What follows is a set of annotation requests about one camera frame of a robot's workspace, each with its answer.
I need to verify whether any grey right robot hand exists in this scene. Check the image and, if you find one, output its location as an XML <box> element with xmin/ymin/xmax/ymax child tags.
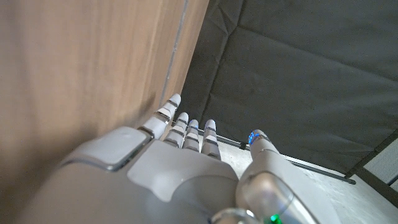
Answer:
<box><xmin>12</xmin><ymin>93</ymin><xmax>340</xmax><ymax>224</ymax></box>

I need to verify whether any grey marking tape strip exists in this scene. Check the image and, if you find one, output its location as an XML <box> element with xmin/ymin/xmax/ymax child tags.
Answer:
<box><xmin>158</xmin><ymin>0</ymin><xmax>190</xmax><ymax>106</ymax></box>

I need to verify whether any black backdrop stand pole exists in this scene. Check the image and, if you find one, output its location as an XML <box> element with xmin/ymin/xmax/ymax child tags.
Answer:
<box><xmin>344</xmin><ymin>129</ymin><xmax>398</xmax><ymax>179</ymax></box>

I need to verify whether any dark grey cloth mat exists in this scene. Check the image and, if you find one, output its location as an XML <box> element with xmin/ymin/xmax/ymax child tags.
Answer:
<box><xmin>180</xmin><ymin>0</ymin><xmax>398</xmax><ymax>175</ymax></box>

